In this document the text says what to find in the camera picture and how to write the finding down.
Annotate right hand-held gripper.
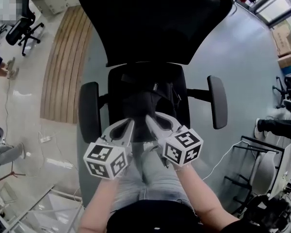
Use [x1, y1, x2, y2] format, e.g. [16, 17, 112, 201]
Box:
[145, 113, 204, 166]

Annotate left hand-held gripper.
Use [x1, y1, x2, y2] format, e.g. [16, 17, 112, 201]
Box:
[83, 118, 136, 180]

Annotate black bag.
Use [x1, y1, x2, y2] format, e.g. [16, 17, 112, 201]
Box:
[244, 195, 291, 233]
[121, 72, 185, 122]

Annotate black mesh office chair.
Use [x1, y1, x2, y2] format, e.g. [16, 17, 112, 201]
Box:
[77, 0, 234, 145]

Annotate person's right forearm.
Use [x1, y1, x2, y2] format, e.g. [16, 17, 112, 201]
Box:
[174, 163, 241, 228]

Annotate person's left forearm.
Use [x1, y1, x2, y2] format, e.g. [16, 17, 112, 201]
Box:
[78, 177, 121, 233]

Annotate grey shell chair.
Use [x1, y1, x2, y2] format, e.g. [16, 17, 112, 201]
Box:
[251, 151, 277, 197]

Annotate black swivel chair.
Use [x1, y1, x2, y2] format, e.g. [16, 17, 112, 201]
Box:
[272, 64, 291, 109]

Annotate small black office chair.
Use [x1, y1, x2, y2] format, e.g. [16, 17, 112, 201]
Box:
[4, 0, 45, 57]

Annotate person's white shoe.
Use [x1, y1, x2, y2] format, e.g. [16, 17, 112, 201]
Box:
[141, 141, 159, 153]

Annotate person's grey jeans legs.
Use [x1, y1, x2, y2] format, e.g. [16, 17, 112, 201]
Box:
[111, 141, 193, 214]

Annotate wooden slatted ramp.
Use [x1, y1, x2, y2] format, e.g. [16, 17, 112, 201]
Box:
[39, 5, 93, 125]

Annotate person's black shirt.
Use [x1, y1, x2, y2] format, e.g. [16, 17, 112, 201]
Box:
[106, 199, 265, 233]

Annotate white metal rack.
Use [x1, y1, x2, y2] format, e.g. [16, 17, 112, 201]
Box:
[0, 185, 85, 233]

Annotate black tripod stand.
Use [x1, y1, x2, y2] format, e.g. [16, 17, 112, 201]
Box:
[0, 161, 27, 187]

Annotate white desk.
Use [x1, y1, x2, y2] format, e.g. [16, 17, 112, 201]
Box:
[268, 141, 291, 199]

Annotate plain cardboard box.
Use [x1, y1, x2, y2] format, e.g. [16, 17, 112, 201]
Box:
[277, 52, 291, 69]

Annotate printed cardboard box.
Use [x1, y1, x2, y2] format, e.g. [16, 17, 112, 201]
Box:
[271, 24, 291, 58]

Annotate white metal cabinets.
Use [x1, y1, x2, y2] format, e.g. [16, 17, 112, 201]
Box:
[30, 0, 75, 16]

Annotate glass entrance door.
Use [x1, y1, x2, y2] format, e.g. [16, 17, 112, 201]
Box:
[252, 0, 291, 28]

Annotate white floor cable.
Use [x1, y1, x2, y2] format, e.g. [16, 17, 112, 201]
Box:
[202, 139, 248, 182]

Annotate black frame table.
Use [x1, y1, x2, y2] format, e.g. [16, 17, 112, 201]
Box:
[224, 135, 286, 216]

